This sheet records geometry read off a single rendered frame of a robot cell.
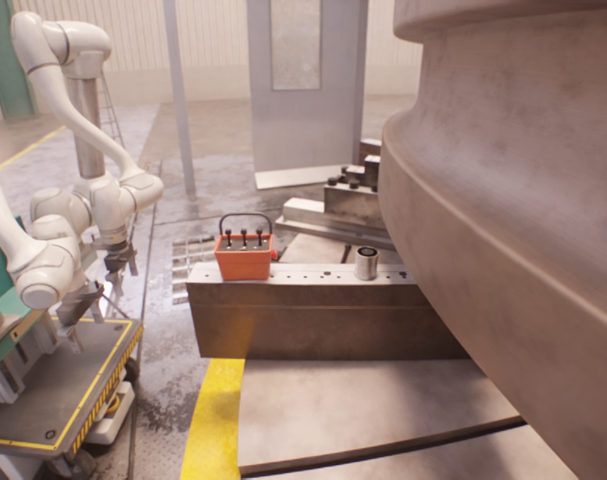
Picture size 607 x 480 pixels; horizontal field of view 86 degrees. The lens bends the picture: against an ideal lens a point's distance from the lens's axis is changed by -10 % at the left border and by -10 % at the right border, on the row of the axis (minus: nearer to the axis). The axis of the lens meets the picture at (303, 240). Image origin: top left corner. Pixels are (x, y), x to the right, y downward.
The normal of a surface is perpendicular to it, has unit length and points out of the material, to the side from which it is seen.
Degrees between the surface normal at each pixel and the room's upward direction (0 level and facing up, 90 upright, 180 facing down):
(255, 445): 0
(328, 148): 90
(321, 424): 0
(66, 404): 0
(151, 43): 90
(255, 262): 97
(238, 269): 97
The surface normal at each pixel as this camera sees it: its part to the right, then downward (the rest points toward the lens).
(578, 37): -0.98, 0.08
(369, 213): -0.40, 0.43
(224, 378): 0.00, -0.89
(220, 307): -0.01, 0.46
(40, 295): 0.43, 0.54
